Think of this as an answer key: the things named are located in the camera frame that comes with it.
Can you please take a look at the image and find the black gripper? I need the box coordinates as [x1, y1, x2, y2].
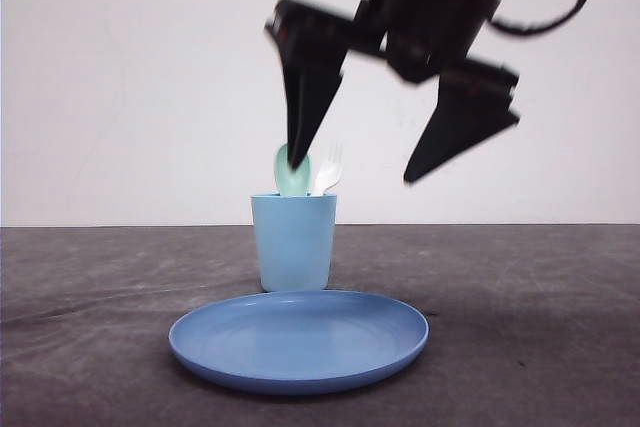
[265, 0, 519, 184]

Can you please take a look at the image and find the white plastic fork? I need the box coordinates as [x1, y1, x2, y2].
[311, 144, 343, 196]

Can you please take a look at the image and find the mint green plastic spoon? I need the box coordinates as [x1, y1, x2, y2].
[274, 144, 311, 196]

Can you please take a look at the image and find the light blue plastic cup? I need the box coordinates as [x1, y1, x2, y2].
[251, 193, 337, 292]

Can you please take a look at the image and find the blue plastic plate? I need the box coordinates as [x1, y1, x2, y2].
[168, 290, 430, 396]

